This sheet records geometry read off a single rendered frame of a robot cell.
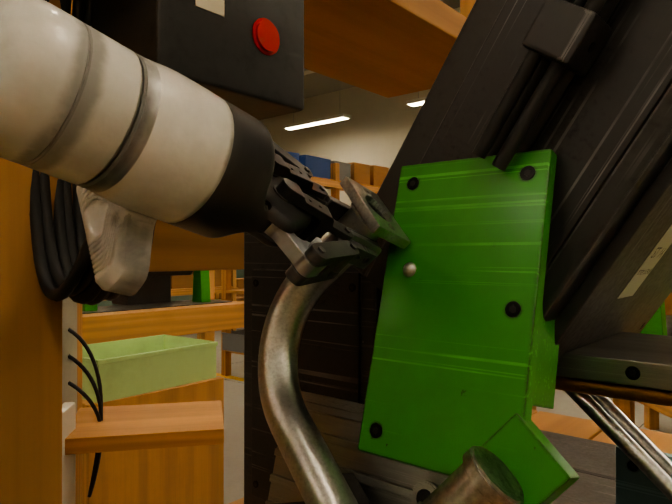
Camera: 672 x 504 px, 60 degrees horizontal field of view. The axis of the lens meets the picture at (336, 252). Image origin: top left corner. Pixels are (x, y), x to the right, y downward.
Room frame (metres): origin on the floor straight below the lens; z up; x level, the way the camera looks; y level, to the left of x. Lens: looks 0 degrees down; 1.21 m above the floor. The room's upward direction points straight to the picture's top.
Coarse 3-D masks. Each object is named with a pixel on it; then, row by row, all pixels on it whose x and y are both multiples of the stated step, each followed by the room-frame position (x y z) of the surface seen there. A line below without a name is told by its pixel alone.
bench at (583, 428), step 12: (540, 420) 1.14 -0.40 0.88; (552, 420) 1.14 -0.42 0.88; (564, 420) 1.14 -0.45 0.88; (576, 420) 1.14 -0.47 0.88; (588, 420) 1.14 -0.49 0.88; (564, 432) 1.06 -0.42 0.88; (576, 432) 1.06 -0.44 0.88; (588, 432) 1.06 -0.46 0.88; (600, 432) 1.08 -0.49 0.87; (648, 432) 1.06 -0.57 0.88; (660, 432) 1.06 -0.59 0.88; (660, 444) 1.00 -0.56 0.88
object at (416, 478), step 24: (312, 408) 0.45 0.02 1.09; (336, 408) 0.44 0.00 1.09; (360, 408) 0.43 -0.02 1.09; (336, 432) 0.44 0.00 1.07; (336, 456) 0.44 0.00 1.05; (360, 456) 0.42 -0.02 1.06; (288, 480) 0.45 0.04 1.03; (360, 480) 0.41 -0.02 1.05; (384, 480) 0.40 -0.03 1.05; (408, 480) 0.39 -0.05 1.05; (432, 480) 0.38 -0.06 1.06
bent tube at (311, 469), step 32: (352, 192) 0.41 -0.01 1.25; (352, 224) 0.41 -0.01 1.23; (384, 224) 0.40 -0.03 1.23; (288, 288) 0.43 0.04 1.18; (320, 288) 0.43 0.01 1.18; (288, 320) 0.43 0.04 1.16; (288, 352) 0.43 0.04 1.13; (288, 384) 0.42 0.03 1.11; (288, 416) 0.40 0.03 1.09; (288, 448) 0.39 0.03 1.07; (320, 448) 0.39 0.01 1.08; (320, 480) 0.37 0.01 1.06
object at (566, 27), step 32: (576, 0) 0.36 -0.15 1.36; (608, 0) 0.35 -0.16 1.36; (544, 32) 0.35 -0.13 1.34; (576, 32) 0.34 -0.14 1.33; (608, 32) 0.35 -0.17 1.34; (544, 64) 0.37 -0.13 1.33; (576, 64) 0.35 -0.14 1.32; (512, 96) 0.37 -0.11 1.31; (544, 96) 0.36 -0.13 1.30; (512, 128) 0.37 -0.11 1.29
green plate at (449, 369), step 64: (448, 192) 0.41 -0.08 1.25; (512, 192) 0.38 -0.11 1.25; (448, 256) 0.40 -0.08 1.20; (512, 256) 0.37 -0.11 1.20; (384, 320) 0.41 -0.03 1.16; (448, 320) 0.38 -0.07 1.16; (512, 320) 0.36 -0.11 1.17; (384, 384) 0.40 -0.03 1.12; (448, 384) 0.37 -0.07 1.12; (512, 384) 0.34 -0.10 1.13; (384, 448) 0.39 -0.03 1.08; (448, 448) 0.36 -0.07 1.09
